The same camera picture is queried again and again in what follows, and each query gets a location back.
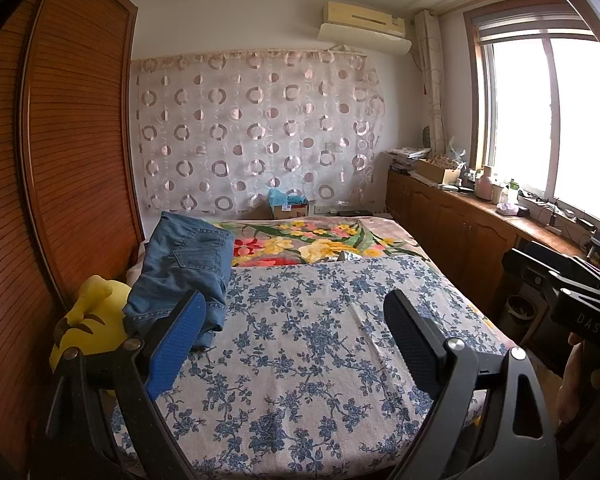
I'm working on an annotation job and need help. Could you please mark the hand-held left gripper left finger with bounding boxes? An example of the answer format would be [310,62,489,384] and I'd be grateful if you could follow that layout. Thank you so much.
[30,289,207,480]

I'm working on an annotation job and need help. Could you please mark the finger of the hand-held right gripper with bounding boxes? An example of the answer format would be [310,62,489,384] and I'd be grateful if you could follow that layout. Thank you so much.
[502,248,556,291]
[522,241,576,268]

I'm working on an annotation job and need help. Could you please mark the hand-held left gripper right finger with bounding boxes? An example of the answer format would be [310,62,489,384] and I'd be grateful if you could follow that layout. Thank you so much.
[382,288,561,480]

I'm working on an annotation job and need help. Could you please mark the light blue denim pants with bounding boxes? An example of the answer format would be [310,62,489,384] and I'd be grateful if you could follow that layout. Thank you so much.
[142,211,237,311]

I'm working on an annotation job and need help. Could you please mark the person's right hand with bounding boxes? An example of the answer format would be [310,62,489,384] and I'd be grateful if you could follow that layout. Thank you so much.
[555,341,600,428]

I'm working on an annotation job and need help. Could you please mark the dark waste bin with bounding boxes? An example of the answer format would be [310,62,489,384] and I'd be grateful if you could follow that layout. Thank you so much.
[500,293,539,334]

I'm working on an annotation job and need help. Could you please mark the white power strip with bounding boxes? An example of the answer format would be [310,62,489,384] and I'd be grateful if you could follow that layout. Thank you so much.
[523,196,579,224]

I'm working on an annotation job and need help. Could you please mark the long wooden cabinet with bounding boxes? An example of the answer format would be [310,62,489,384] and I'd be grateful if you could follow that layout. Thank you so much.
[385,168,583,342]

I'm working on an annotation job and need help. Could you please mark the yellow plush toy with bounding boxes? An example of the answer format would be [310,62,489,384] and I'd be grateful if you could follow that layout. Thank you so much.
[48,275,147,397]

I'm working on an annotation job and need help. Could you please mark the pink bottle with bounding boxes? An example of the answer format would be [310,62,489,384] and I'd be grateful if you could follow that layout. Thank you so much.
[475,164,496,202]

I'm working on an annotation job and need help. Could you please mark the open cardboard box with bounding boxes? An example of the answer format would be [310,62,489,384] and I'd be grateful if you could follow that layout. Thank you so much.
[417,157,462,184]

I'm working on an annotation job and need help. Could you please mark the clear plastic bag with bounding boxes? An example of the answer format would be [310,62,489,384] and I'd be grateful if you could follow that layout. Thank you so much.
[447,135,469,166]

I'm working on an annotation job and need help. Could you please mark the wooden framed window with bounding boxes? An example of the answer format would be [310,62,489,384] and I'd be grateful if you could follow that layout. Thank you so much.
[462,1,600,232]

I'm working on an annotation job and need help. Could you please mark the colourful flower print blanket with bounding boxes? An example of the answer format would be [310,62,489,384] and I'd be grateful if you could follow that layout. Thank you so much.
[211,215,427,269]

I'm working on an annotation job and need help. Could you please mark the stack of papers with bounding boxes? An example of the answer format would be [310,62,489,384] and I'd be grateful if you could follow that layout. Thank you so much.
[387,146,434,174]

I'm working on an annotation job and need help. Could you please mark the cardboard box with blue packets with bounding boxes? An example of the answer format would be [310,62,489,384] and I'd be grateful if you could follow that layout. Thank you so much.
[267,188,311,220]

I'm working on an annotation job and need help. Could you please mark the gathered window drape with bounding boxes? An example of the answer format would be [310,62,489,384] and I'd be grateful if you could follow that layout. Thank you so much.
[413,9,449,157]

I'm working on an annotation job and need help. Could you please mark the circle patterned sheer curtain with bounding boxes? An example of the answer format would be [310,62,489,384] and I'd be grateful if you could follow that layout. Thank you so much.
[131,48,387,214]

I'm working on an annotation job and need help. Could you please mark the brown slatted wooden wardrobe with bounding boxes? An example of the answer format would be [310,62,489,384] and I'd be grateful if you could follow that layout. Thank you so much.
[0,0,146,461]

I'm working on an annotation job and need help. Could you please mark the wall air conditioner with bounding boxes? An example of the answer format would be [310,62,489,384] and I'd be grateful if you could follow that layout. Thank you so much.
[317,1,412,56]

